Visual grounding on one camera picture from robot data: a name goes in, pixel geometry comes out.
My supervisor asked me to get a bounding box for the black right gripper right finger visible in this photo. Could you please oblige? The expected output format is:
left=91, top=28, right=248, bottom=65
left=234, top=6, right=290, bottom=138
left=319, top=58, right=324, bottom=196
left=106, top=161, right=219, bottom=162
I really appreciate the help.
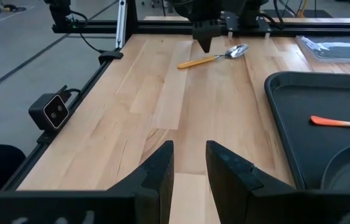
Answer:
left=205, top=140, right=297, bottom=224

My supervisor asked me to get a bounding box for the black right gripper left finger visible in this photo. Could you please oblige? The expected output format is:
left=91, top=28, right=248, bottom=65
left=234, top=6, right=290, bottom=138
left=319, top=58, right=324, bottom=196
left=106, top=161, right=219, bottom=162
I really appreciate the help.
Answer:
left=108, top=140, right=175, bottom=224

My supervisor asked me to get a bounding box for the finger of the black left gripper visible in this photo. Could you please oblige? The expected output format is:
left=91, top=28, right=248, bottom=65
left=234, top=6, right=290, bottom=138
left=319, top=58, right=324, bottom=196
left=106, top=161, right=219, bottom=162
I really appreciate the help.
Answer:
left=191, top=21, right=223, bottom=54

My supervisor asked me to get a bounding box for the orange handled fork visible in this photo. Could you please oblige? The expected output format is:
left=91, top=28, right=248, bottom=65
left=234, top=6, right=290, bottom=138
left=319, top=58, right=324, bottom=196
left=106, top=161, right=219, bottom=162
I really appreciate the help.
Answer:
left=310, top=115, right=350, bottom=131

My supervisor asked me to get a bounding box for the black rectangular tray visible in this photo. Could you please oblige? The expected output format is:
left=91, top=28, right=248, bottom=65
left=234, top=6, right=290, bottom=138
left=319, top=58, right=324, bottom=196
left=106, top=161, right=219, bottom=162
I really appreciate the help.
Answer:
left=264, top=71, right=350, bottom=191

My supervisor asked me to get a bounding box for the yellow handled spoon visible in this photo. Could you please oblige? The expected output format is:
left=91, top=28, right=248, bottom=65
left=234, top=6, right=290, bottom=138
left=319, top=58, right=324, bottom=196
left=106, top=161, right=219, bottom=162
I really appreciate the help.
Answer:
left=177, top=43, right=251, bottom=70

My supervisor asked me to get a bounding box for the silver aluminium post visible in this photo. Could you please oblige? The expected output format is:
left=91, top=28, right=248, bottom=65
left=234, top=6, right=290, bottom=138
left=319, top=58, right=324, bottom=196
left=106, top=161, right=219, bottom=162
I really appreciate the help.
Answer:
left=115, top=0, right=128, bottom=50

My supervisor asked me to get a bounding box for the black table-level camera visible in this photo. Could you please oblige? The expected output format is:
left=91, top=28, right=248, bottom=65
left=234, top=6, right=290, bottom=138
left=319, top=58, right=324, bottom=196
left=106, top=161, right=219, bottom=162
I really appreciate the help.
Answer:
left=28, top=92, right=70, bottom=132

